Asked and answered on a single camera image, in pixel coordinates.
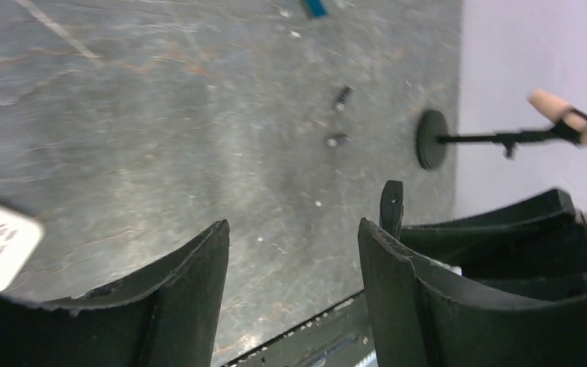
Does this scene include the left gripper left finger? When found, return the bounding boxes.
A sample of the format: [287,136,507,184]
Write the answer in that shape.
[0,220,230,366]

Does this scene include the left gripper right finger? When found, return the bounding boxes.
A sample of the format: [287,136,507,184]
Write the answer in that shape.
[358,219,587,366]

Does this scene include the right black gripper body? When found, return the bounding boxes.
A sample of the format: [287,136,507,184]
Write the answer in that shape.
[400,188,587,299]

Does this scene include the grey blue lego plate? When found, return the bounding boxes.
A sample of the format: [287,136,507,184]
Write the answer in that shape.
[300,0,329,19]

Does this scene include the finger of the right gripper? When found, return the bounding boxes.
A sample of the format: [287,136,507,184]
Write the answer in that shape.
[379,180,404,239]

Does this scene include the black microphone stand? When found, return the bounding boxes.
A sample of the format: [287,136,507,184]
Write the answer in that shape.
[415,107,587,171]

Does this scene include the beige foam microphone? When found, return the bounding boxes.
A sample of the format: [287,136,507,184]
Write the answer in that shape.
[527,89,587,147]

